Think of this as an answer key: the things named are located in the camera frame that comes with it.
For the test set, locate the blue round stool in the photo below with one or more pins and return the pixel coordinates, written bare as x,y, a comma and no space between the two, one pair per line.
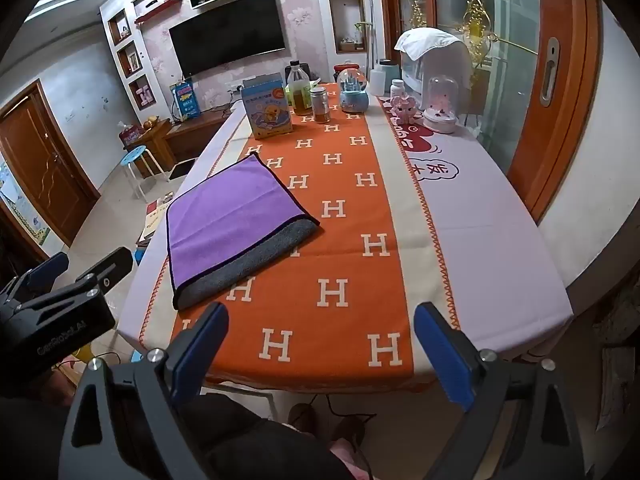
135,156

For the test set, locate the brown wooden door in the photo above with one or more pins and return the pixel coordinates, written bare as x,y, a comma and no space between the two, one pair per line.
45,170

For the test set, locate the bottle with amber liquid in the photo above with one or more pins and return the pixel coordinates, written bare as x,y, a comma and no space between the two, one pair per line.
299,95

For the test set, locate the orange H-pattern tablecloth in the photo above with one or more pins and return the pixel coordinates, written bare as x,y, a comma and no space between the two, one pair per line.
492,240

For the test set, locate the wooden sliding door frame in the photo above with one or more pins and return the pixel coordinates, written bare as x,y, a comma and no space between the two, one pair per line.
565,85

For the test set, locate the blue cartoon carton box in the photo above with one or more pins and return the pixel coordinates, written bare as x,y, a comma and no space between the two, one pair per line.
267,112

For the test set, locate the pink toy figure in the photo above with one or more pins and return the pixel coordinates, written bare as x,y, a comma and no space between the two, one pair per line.
404,109

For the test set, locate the black flat television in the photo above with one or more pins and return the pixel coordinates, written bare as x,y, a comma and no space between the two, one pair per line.
227,32

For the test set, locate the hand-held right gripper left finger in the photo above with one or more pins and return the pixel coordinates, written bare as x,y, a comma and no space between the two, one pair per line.
199,347

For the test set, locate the red wall shelf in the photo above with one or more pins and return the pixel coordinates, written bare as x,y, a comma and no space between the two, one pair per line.
157,10

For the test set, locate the glass jar with brown contents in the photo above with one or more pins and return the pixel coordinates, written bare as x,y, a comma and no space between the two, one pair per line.
320,106

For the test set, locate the white container with dark lid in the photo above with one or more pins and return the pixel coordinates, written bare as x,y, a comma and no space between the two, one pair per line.
383,80

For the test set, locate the white cloth cover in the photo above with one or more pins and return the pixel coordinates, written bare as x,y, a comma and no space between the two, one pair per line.
425,42

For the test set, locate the gold hanging ornament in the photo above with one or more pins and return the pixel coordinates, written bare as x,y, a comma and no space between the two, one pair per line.
477,15

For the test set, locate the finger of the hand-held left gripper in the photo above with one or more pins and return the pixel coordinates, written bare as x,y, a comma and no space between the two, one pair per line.
42,271
111,266

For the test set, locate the brown slipper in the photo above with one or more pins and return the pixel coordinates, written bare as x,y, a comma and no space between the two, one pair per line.
302,419
349,432

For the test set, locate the person's dark trouser leg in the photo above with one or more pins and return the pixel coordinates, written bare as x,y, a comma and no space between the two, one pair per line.
250,440

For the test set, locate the wall poster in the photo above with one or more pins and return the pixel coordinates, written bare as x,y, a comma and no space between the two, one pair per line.
22,205

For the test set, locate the books on floor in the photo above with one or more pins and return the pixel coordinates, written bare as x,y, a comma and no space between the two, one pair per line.
155,220

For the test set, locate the glass dome lamp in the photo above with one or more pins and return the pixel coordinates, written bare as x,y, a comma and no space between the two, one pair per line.
441,105

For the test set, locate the red tissue box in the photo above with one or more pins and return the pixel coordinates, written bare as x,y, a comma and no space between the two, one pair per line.
130,136

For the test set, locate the purple and grey towel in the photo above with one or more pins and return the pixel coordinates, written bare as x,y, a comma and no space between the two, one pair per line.
225,220

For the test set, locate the blue standing box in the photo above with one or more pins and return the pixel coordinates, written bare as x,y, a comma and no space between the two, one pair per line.
185,100

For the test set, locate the wooden television cabinet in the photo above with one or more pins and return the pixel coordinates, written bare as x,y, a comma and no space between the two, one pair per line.
190,135

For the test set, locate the orange printed table runner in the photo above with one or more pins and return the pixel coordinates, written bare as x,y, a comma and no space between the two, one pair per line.
340,240

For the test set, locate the teal snow globe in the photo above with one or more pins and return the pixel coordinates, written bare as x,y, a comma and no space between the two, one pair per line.
354,96

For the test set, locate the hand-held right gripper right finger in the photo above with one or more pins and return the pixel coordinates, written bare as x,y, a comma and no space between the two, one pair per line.
447,355

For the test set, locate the white appliance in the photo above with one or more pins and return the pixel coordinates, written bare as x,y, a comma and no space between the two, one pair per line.
450,70

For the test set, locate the small white pill bottle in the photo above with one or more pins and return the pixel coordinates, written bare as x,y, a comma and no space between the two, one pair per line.
397,90

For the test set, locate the red lidded container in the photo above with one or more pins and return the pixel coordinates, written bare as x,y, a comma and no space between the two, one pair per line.
345,69

